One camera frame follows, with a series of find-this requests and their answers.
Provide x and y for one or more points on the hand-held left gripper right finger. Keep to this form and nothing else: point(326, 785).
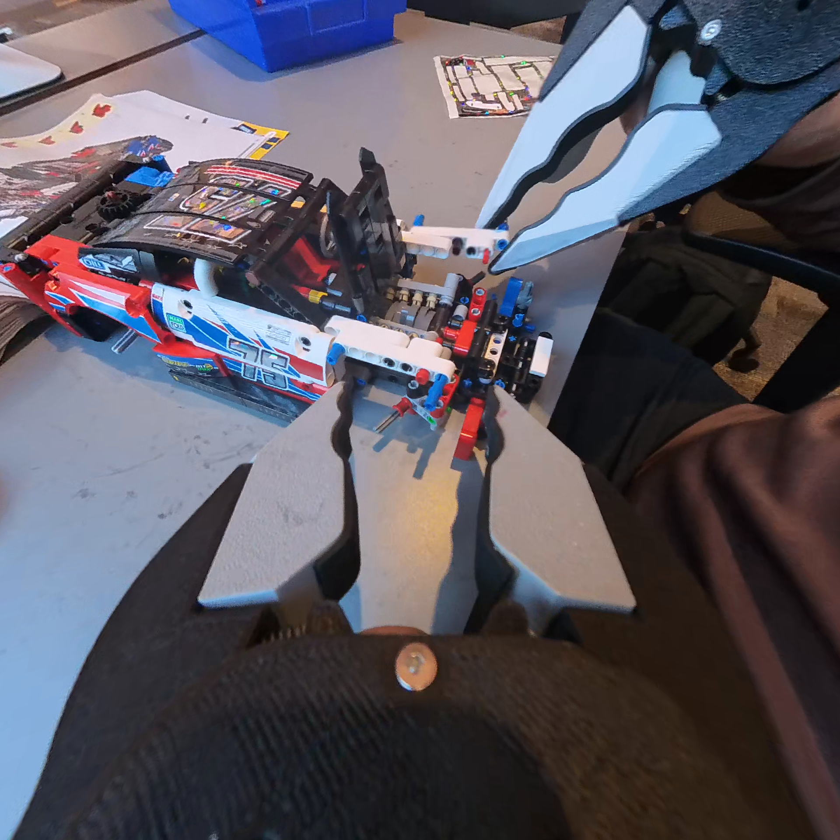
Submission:
point(558, 525)

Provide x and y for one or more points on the brown sweater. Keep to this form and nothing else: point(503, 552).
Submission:
point(754, 525)

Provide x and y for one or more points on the toy brick race car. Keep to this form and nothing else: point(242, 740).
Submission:
point(229, 275)

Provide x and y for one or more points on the instruction booklet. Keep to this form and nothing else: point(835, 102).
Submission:
point(131, 124)

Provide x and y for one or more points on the blue plastic bin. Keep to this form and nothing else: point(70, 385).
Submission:
point(295, 33)

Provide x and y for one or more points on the person's right forearm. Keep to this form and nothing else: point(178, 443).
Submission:
point(807, 170)

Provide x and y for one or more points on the grey desk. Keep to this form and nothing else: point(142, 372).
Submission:
point(131, 459)

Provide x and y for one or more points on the white stand base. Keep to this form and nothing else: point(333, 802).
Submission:
point(23, 72)

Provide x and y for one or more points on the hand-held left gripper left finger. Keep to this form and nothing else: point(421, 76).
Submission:
point(282, 525)

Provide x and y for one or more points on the holographic sticker sheet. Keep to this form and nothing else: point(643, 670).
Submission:
point(489, 82)

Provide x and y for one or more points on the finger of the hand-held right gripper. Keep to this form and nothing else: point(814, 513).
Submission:
point(630, 177)
point(577, 111)

